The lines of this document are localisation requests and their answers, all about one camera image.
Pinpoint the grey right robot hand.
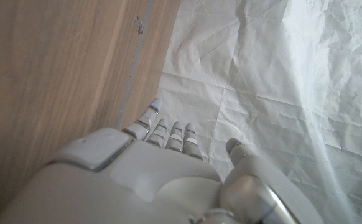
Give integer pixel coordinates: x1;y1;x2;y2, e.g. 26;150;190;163
0;97;325;224

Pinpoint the white creased backdrop sheet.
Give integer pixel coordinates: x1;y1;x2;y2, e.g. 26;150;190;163
155;0;362;224

